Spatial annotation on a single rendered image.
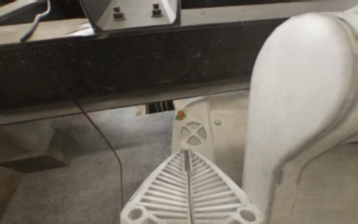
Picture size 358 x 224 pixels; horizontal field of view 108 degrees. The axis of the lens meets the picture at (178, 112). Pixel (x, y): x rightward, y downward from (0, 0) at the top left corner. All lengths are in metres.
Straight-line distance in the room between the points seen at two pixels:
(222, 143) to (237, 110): 0.19
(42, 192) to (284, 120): 1.07
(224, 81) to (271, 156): 0.42
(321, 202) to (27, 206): 1.12
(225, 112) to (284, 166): 0.44
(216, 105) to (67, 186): 0.88
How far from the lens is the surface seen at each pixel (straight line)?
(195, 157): 0.16
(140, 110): 1.06
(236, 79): 0.63
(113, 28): 0.39
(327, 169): 0.33
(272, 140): 0.22
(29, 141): 0.89
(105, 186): 0.88
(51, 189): 1.04
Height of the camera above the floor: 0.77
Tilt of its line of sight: 50 degrees down
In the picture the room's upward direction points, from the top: 2 degrees counter-clockwise
